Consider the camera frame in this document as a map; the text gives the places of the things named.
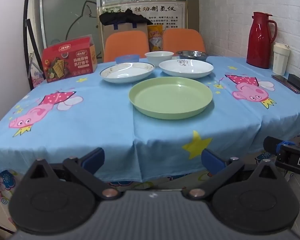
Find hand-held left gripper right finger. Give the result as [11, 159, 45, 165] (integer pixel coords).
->
[182, 148, 281, 202]

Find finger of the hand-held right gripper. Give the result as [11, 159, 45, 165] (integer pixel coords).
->
[263, 136, 297, 157]

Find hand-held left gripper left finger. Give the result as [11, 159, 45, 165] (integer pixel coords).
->
[25, 147, 121, 201]

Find white bowl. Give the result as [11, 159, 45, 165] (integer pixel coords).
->
[144, 51, 175, 67]

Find blue cartoon printed tablecloth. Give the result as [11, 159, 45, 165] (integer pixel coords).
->
[0, 55, 300, 183]

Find smartphone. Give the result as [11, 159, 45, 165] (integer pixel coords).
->
[271, 74, 300, 94]

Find green plastic plate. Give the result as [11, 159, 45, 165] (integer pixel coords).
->
[129, 77, 213, 120]

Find white tumbler cup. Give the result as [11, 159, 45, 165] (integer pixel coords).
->
[272, 42, 291, 76]

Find white plate with brown rim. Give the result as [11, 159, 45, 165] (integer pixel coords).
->
[99, 62, 156, 84]

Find white plate with small print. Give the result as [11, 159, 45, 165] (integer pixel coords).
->
[159, 59, 214, 80]

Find floral printed cloth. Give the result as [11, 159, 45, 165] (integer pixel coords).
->
[0, 131, 300, 205]

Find red cracker box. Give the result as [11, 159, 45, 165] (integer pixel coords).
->
[41, 36, 98, 83]

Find pink printed bag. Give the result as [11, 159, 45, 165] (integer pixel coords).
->
[29, 51, 46, 88]

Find red thermos jug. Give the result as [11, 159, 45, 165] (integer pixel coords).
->
[246, 11, 278, 69]

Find blue plastic bowl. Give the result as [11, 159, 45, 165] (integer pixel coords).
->
[115, 54, 140, 65]

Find steel bowl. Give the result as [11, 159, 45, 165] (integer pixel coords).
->
[175, 50, 208, 62]

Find orange chair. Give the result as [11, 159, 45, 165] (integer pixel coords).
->
[162, 28, 206, 55]
[103, 30, 150, 63]

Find yellow snack bag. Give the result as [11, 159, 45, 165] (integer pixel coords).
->
[147, 24, 164, 53]

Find brown paper bag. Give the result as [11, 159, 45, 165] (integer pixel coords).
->
[101, 21, 149, 53]

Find black cloth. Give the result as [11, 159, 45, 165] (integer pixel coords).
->
[99, 11, 154, 27]

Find black curved pole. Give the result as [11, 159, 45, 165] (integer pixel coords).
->
[23, 0, 38, 90]

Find framed text wall board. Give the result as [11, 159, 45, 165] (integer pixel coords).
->
[97, 1, 186, 32]

